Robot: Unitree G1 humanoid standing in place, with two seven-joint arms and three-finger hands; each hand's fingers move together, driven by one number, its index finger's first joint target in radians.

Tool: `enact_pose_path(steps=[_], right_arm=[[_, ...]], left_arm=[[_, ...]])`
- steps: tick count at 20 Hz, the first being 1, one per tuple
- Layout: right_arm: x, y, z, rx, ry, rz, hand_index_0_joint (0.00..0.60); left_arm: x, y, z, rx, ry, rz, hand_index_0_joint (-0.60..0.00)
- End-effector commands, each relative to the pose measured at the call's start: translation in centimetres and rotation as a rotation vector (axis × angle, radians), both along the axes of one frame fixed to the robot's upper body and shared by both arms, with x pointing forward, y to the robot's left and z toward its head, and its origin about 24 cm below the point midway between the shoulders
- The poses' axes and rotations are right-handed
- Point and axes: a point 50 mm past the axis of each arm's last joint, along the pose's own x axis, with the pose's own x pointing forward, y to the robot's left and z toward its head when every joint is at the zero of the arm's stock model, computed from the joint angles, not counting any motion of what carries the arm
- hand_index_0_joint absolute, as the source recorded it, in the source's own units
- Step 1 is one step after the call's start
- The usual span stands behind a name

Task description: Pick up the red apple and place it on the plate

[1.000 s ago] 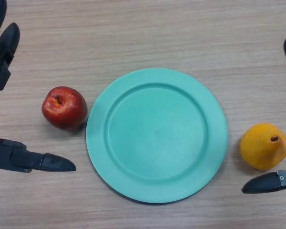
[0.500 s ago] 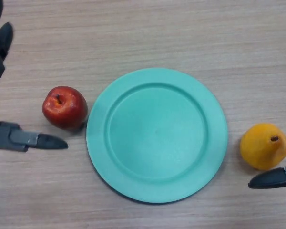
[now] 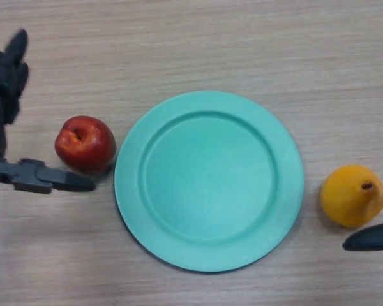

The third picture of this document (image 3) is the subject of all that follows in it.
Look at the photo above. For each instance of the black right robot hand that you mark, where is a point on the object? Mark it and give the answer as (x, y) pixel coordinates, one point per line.
(373, 237)

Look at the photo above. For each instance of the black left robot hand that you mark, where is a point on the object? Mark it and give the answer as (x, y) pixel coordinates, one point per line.
(6, 83)

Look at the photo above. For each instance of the red apple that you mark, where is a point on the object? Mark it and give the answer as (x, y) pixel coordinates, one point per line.
(86, 145)

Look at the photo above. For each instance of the green round plate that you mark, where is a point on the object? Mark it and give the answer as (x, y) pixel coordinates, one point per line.
(209, 181)

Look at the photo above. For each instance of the yellow pear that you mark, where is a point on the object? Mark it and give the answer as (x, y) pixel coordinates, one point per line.
(351, 197)

